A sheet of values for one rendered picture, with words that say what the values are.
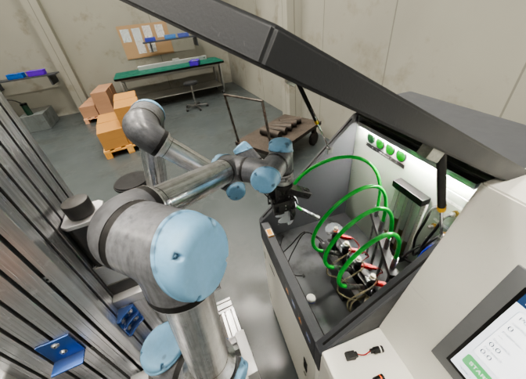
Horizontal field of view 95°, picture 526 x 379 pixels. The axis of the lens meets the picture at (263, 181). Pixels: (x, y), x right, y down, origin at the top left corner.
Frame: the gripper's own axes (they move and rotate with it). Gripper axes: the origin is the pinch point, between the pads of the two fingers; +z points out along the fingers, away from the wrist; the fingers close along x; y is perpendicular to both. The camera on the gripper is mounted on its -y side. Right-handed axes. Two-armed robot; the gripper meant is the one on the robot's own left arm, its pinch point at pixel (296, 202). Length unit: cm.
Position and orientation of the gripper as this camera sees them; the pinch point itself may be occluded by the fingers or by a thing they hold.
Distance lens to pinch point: 107.9
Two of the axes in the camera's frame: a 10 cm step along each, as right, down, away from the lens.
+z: 6.7, 7.4, 0.8
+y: -6.7, 5.6, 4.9
